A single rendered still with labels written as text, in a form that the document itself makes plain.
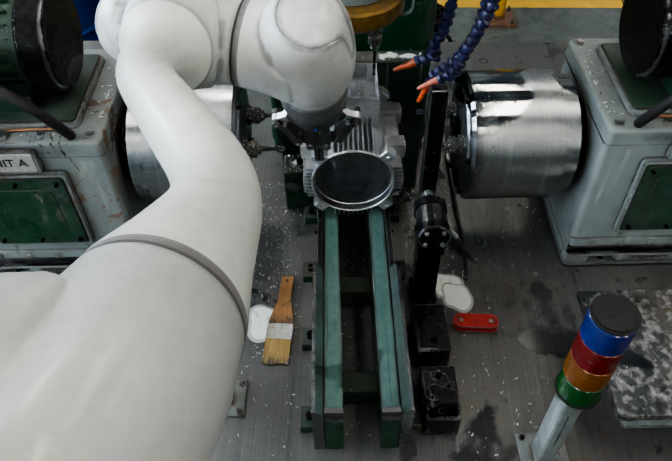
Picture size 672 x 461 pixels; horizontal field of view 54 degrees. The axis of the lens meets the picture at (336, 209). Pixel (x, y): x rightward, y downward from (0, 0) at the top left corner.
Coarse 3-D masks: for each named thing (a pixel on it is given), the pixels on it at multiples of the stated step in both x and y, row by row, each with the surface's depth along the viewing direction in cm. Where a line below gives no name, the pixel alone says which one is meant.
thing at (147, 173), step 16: (208, 96) 119; (224, 96) 119; (240, 96) 124; (128, 112) 119; (224, 112) 118; (240, 112) 123; (256, 112) 130; (128, 128) 119; (240, 128) 122; (128, 144) 119; (144, 144) 118; (256, 144) 124; (128, 160) 119; (144, 160) 118; (144, 176) 121; (160, 176) 120; (144, 192) 125; (160, 192) 123
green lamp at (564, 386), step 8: (560, 376) 92; (560, 384) 92; (568, 384) 90; (560, 392) 92; (568, 392) 91; (576, 392) 89; (584, 392) 88; (592, 392) 88; (600, 392) 89; (568, 400) 92; (576, 400) 90; (584, 400) 90; (592, 400) 90
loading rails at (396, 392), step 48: (336, 240) 128; (384, 240) 128; (336, 288) 120; (384, 288) 120; (336, 336) 113; (384, 336) 113; (336, 384) 107; (384, 384) 107; (336, 432) 107; (384, 432) 107
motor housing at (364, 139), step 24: (384, 120) 129; (336, 144) 121; (360, 144) 120; (312, 168) 122; (336, 168) 137; (360, 168) 138; (384, 168) 133; (312, 192) 127; (336, 192) 132; (360, 192) 133; (384, 192) 129
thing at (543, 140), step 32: (480, 96) 119; (512, 96) 119; (544, 96) 119; (576, 96) 120; (480, 128) 117; (512, 128) 117; (544, 128) 117; (576, 128) 119; (480, 160) 119; (512, 160) 119; (544, 160) 119; (576, 160) 120; (480, 192) 125; (512, 192) 125; (544, 192) 125
